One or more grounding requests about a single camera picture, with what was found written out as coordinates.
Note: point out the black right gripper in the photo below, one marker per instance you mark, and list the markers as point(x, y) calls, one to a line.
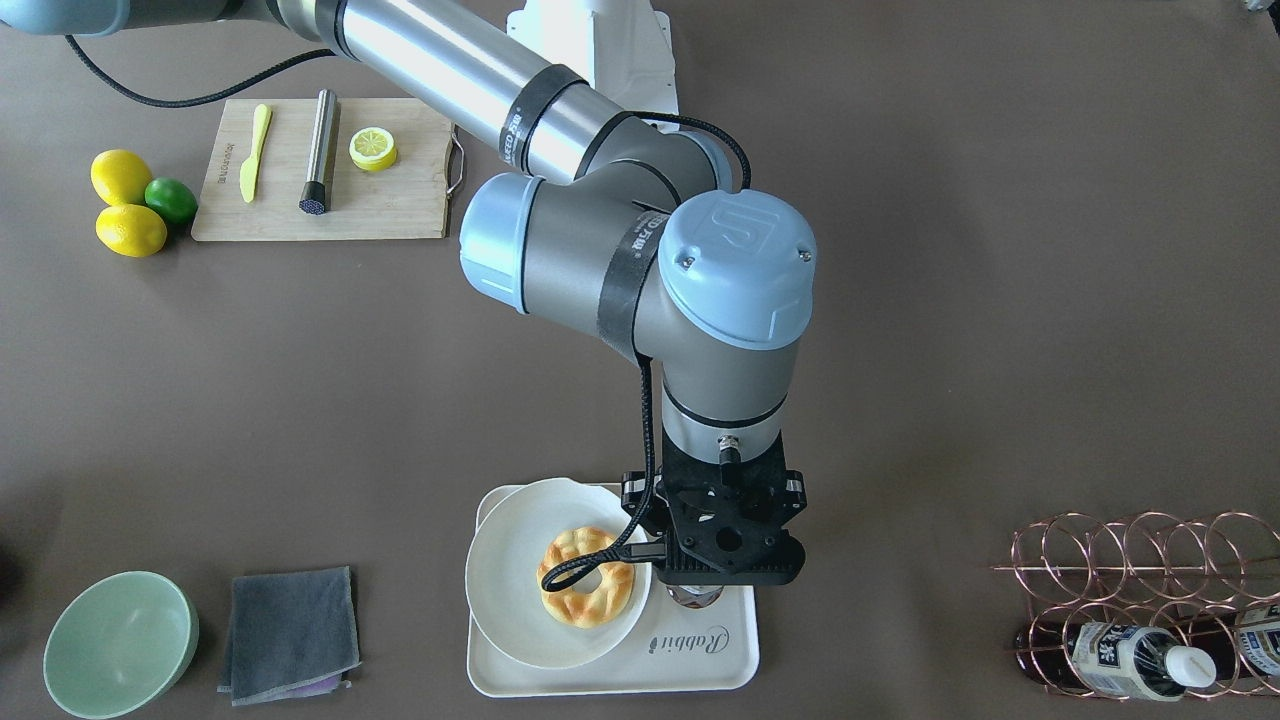
point(793, 489)

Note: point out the tea bottle front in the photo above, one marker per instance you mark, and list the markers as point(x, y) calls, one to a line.
point(694, 596)

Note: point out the tea bottle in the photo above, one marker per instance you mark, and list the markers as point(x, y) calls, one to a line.
point(1256, 632)
point(694, 596)
point(1112, 660)

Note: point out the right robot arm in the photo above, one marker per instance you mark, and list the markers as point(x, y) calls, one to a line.
point(610, 227)

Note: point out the cream rectangular serving tray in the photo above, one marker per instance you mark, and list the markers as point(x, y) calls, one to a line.
point(670, 649)

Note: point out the tea bottle in rack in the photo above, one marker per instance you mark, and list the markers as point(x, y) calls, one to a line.
point(1112, 660)

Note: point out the tea bottle back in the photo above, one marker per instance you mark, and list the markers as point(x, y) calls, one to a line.
point(1256, 632)

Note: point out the white round plate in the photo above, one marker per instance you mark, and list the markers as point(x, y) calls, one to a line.
point(503, 585)

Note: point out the grey folded cloth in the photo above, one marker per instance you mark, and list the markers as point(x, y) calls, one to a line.
point(291, 635)

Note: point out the wooden cutting board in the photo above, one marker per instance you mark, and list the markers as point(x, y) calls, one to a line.
point(405, 202)

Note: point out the halved lemon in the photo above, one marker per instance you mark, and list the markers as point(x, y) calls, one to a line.
point(373, 149)

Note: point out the steel muddler black tip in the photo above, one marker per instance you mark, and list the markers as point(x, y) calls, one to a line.
point(315, 196)

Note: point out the mint green bowl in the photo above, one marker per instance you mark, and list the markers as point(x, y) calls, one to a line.
point(121, 644)

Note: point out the yellow plastic knife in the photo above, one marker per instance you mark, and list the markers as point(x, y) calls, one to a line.
point(249, 171)

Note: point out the green lime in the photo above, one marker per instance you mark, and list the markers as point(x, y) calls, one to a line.
point(171, 199)

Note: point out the yellow lemon lower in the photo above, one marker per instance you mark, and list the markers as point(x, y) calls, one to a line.
point(131, 230)

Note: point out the yellow lemon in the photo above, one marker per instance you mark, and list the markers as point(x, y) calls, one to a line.
point(120, 177)
point(131, 230)

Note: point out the yellow lemon upper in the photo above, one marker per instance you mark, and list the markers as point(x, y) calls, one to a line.
point(120, 177)

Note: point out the braided ring bread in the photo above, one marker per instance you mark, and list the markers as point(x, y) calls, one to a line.
point(612, 593)

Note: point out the copper wire bottle rack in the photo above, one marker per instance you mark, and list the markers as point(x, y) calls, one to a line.
point(1191, 576)

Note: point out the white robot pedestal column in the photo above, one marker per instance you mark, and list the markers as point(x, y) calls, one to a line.
point(622, 48)

